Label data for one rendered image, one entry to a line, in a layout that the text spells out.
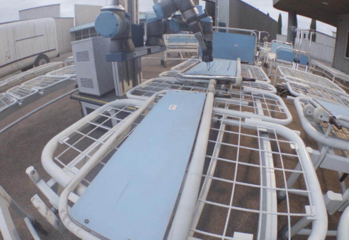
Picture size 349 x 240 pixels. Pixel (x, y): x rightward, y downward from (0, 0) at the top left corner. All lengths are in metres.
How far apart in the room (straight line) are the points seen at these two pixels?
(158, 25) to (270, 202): 1.43
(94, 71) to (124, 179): 1.11
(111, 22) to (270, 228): 1.03
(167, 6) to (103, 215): 0.89
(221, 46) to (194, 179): 1.82
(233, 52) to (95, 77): 1.55
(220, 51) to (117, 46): 1.33
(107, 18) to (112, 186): 0.79
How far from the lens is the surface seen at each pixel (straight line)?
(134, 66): 1.53
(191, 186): 0.33
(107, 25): 0.91
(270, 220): 0.43
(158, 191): 0.33
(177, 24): 1.07
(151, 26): 1.47
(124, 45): 1.08
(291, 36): 11.46
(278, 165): 1.29
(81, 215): 0.35
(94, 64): 1.36
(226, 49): 2.03
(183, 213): 0.30
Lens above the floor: 0.80
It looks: 27 degrees down
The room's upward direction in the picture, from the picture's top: straight up
